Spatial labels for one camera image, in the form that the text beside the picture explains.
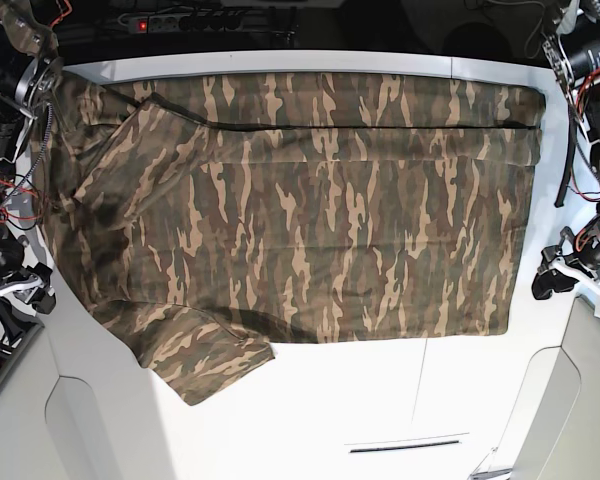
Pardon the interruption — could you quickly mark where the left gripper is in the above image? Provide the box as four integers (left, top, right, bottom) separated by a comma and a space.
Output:
531, 215, 600, 319

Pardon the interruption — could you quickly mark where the black power strip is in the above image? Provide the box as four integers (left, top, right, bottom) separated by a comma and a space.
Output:
118, 11, 244, 34

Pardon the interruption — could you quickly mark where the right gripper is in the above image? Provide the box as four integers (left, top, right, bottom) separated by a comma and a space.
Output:
0, 239, 55, 313

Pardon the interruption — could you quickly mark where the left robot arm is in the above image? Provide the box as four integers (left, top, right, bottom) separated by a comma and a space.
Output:
532, 1, 600, 319

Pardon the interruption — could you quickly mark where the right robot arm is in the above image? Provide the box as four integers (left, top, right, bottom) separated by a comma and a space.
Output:
0, 1, 62, 314

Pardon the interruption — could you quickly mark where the camouflage T-shirt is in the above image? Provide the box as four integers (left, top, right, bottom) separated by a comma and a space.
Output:
0, 0, 549, 407

